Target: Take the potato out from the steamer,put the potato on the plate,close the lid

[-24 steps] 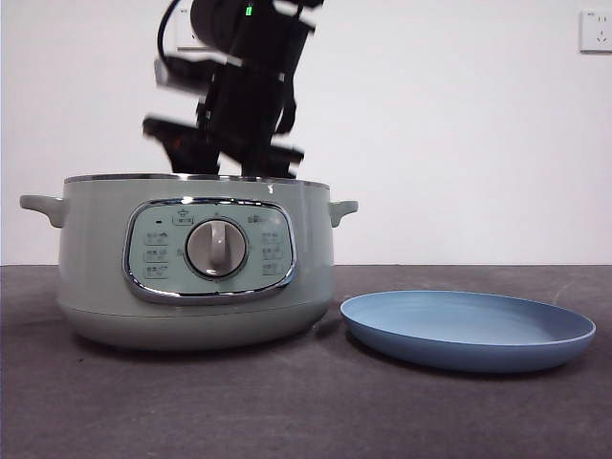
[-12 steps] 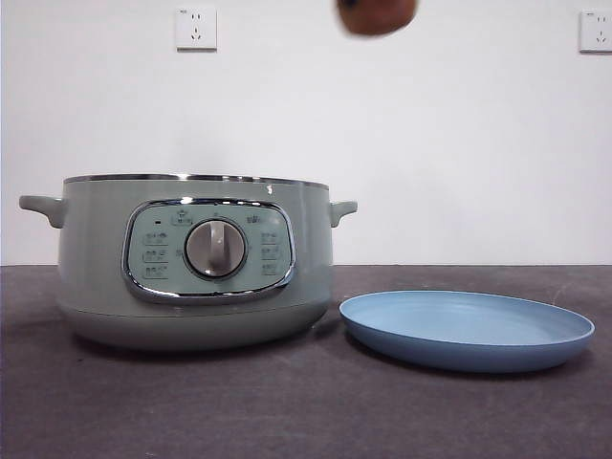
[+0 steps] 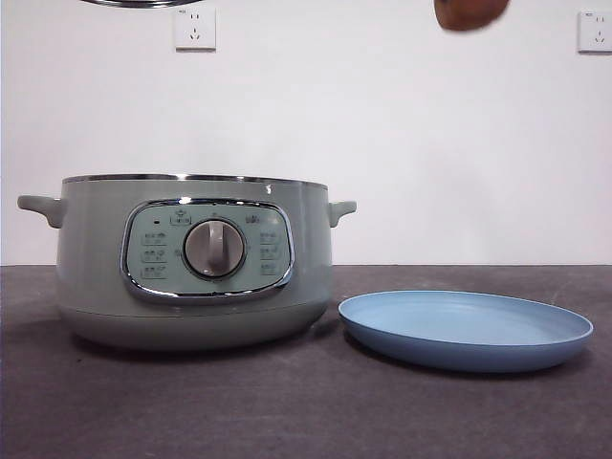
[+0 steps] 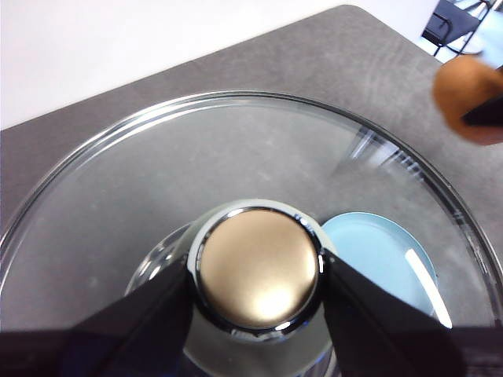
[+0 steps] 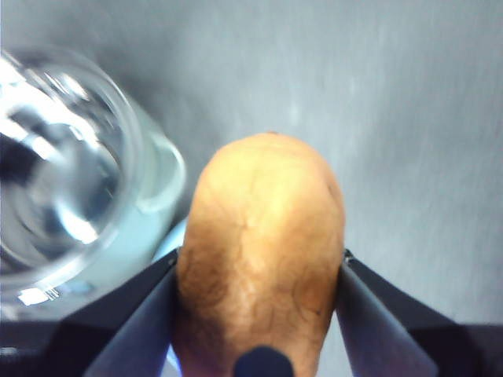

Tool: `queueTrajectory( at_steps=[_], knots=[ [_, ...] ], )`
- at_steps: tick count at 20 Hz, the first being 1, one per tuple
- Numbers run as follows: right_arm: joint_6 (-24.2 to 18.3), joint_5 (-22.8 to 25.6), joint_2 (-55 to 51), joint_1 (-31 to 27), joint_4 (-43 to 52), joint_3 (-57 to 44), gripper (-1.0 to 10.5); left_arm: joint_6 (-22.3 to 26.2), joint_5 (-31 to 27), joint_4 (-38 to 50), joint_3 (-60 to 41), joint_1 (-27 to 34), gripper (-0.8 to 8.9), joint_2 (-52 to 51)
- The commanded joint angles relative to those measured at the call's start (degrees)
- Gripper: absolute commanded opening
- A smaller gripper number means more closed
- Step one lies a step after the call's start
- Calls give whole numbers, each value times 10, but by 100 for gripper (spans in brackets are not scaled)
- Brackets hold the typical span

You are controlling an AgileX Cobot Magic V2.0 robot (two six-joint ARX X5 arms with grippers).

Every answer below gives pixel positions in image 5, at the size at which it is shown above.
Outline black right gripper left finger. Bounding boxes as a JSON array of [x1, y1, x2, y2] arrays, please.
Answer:
[[37, 247, 181, 377]]

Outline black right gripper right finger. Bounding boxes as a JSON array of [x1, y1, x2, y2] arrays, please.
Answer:
[[336, 247, 490, 377]]

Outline brown potato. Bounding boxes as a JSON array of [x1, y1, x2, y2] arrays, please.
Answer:
[[174, 132, 347, 377]]

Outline blue round plate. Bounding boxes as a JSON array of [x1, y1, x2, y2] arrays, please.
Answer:
[[151, 218, 190, 265]]

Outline pale green electric steamer pot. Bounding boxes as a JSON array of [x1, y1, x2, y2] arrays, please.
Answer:
[[0, 109, 188, 315]]

